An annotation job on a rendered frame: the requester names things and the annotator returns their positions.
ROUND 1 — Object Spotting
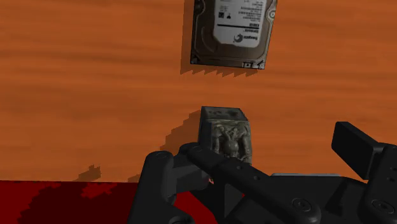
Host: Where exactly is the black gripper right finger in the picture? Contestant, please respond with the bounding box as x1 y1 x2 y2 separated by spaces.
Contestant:
330 121 397 224

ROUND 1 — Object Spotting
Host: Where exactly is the grey hard disk drive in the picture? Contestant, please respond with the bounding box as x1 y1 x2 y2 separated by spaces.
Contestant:
190 0 279 70

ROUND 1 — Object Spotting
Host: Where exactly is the grey carved stone block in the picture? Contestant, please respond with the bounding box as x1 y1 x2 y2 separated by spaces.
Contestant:
197 106 253 165

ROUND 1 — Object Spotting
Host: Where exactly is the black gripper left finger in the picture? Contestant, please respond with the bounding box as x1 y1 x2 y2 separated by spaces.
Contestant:
127 142 322 224

